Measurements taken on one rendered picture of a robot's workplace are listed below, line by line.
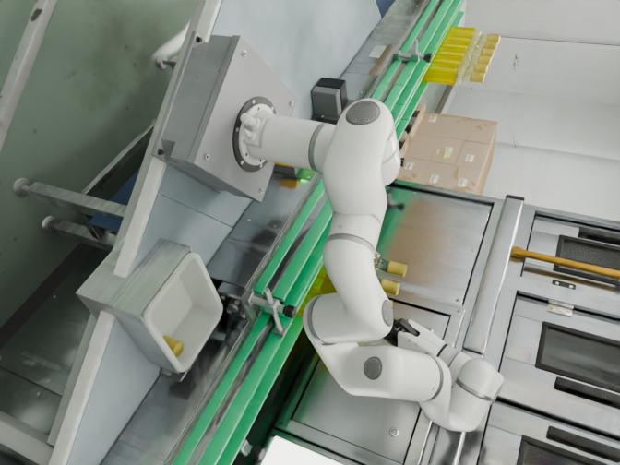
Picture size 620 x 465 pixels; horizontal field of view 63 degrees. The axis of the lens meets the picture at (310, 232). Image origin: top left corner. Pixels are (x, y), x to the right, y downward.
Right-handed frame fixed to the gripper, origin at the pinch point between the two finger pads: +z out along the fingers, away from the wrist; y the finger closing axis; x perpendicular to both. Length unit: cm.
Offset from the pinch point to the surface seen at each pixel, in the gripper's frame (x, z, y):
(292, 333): 12.7, 18.5, -3.6
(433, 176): -287, 142, -232
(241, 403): 34.6, 12.4, 3.5
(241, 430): 37.6, 11.8, -3.9
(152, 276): 32, 29, 33
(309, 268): -0.4, 21.8, 6.1
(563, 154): -471, 74, -305
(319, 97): -44, 51, 22
